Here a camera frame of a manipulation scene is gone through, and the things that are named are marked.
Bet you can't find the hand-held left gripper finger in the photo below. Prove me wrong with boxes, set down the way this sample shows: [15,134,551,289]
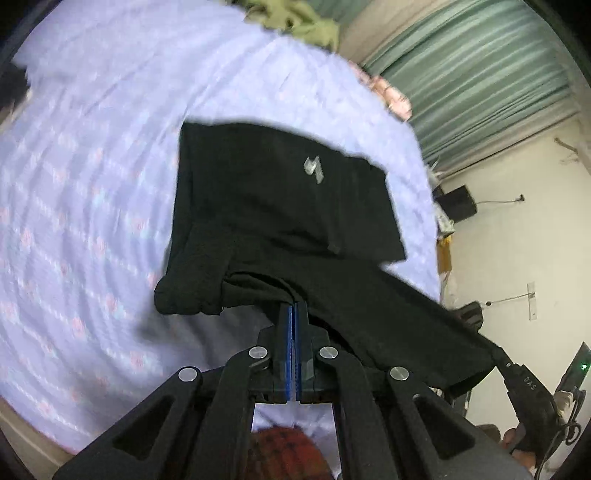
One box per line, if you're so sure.
[295,301,533,480]
[52,302,296,480]

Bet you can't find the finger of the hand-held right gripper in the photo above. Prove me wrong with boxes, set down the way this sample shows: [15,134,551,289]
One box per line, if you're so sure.
[489,344,514,371]

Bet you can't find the black pants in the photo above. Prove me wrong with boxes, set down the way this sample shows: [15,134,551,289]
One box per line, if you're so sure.
[154,121,502,388]

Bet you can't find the person's right hand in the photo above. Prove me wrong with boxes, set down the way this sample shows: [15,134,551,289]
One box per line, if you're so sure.
[502,427,539,468]

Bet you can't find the red plaid clothing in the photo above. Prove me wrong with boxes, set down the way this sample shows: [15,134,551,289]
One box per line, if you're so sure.
[245,427,338,480]

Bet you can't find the white cardboard box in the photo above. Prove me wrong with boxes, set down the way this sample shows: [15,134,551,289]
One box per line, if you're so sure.
[436,203,458,236]

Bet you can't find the black box appliance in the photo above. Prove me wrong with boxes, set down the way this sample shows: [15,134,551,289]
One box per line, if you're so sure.
[438,185,477,221]

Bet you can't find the purple striped bed blanket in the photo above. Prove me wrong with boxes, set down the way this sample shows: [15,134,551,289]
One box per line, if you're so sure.
[0,0,441,455]

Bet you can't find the pink patterned cloth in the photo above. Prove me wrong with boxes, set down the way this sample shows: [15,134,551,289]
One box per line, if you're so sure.
[348,62,413,121]

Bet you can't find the green cloth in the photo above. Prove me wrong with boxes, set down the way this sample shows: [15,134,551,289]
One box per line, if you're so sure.
[242,0,342,51]

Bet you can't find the beige sheer curtain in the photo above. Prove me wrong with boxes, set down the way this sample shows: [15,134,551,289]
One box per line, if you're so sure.
[339,0,444,65]

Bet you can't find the black power cable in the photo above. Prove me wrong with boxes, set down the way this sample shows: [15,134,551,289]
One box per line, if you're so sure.
[475,195,527,206]

